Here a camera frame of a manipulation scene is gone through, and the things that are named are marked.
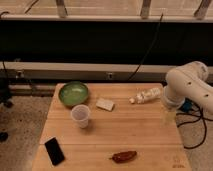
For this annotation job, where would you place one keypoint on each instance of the black chair base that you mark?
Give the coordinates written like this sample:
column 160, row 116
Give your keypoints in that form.
column 5, row 96

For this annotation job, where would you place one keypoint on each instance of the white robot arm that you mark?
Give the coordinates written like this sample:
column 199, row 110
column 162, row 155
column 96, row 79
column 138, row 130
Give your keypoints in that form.
column 186, row 81

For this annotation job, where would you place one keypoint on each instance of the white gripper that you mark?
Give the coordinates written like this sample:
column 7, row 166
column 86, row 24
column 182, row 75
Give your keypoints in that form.
column 172, row 102

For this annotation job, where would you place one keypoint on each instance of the black smartphone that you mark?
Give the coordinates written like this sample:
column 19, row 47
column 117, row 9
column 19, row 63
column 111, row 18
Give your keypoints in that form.
column 54, row 151

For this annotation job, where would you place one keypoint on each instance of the translucent plastic cup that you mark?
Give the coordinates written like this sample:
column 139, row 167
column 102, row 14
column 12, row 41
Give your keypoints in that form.
column 80, row 114

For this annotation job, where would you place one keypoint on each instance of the blue power adapter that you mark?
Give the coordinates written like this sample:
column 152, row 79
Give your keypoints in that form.
column 187, row 106

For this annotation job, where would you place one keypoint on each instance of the beige sponge block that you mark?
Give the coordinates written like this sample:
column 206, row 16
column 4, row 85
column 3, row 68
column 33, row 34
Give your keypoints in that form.
column 105, row 104

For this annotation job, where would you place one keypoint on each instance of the dark red pepper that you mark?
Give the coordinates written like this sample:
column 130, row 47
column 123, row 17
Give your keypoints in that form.
column 122, row 157

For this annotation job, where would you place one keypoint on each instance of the green ceramic bowl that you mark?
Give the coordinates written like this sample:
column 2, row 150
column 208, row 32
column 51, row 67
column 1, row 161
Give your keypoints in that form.
column 73, row 93

